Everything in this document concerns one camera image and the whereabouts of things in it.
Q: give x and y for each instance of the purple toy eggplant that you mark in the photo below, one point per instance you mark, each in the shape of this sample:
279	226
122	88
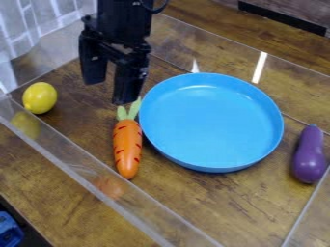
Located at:
309	165

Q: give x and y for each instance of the clear acrylic barrier wall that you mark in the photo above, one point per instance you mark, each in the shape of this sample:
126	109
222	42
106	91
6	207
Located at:
58	175

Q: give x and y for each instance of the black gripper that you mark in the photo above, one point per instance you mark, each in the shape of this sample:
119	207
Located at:
114	36

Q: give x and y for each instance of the yellow toy lemon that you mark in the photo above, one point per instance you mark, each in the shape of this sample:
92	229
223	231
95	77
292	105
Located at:
39	97

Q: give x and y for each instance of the orange toy carrot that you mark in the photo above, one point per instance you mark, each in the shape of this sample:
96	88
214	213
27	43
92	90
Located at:
127	140

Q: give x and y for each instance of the blue round plastic tray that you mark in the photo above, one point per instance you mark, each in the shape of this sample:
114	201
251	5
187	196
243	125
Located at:
211	122

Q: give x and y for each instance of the blue object at corner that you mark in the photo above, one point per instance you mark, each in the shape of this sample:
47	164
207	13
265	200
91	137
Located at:
11	233

